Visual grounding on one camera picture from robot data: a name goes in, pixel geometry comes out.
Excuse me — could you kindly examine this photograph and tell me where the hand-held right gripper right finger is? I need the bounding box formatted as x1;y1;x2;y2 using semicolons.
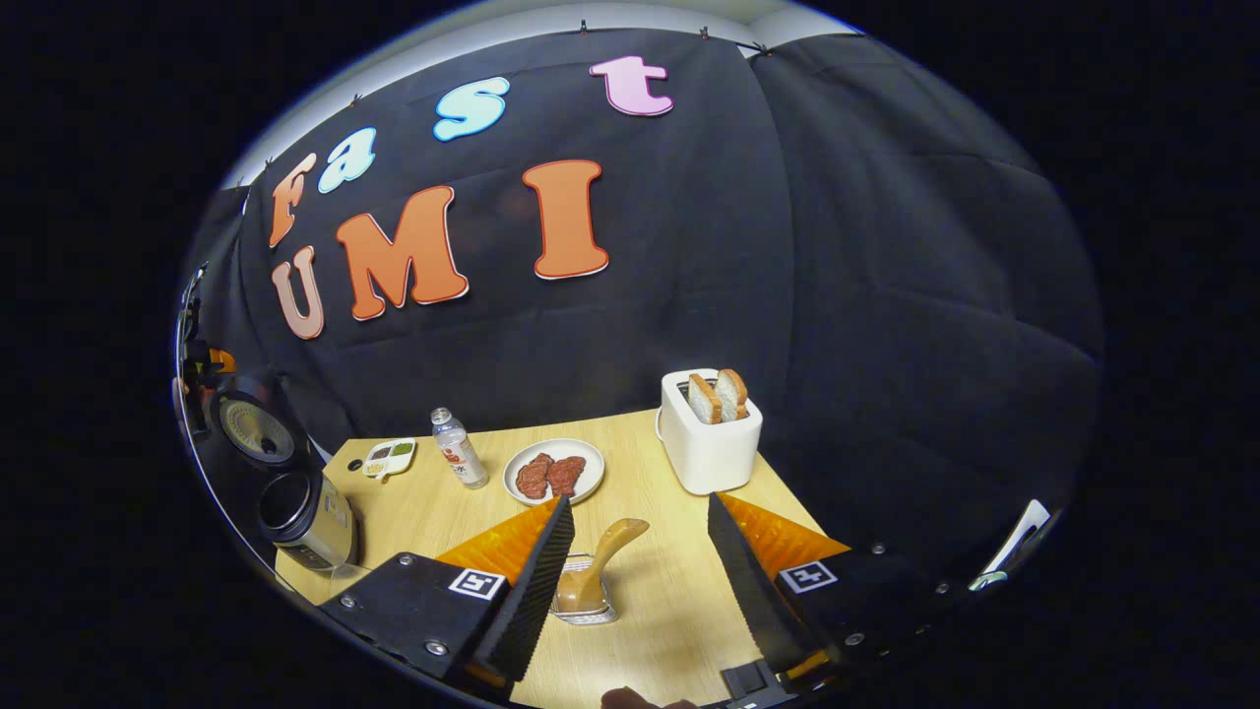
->
706;490;961;690

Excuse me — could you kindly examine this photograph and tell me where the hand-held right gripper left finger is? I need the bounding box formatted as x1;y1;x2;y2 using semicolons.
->
317;494;577;702

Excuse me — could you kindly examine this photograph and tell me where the wire chopstick holder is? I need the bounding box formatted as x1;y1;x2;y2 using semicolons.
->
549;553;619;626

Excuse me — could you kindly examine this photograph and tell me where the wooden spoon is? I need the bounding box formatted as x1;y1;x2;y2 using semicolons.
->
556;518;651;612

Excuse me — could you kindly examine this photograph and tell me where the black rice cooker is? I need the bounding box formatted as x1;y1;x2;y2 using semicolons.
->
209;389;361;573

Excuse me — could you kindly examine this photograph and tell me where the white round plate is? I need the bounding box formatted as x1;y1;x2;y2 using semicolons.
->
504;438;606;506

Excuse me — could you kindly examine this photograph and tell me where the white toaster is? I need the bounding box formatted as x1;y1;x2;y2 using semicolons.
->
658;369;764;496

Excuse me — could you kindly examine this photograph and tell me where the clear drink bottle red label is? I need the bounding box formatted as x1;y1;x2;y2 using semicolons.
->
431;407;490;490

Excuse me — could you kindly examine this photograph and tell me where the white divided condiment dish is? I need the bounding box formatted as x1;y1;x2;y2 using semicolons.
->
362;438;417;482

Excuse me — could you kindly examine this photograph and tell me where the toast bread slice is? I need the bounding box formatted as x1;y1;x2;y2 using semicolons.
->
687;373;724;425
716;368;750;421

